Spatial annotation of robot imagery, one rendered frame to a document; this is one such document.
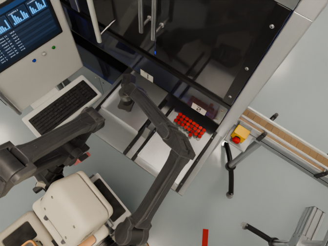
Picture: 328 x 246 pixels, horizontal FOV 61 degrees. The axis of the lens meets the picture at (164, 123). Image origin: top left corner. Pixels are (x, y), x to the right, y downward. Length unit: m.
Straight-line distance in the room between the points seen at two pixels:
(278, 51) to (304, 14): 0.15
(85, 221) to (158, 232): 1.41
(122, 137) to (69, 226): 0.68
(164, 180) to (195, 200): 1.43
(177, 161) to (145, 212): 0.21
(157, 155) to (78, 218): 0.67
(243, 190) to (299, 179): 0.51
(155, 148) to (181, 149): 0.61
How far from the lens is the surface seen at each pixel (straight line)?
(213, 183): 2.45
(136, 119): 1.59
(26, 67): 1.61
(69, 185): 1.03
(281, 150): 1.65
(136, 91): 1.25
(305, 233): 2.04
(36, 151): 0.88
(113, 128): 1.58
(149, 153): 1.52
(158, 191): 0.99
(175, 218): 2.36
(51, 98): 1.82
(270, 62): 1.00
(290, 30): 0.90
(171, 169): 0.97
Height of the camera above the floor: 2.35
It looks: 68 degrees down
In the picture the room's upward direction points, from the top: 8 degrees clockwise
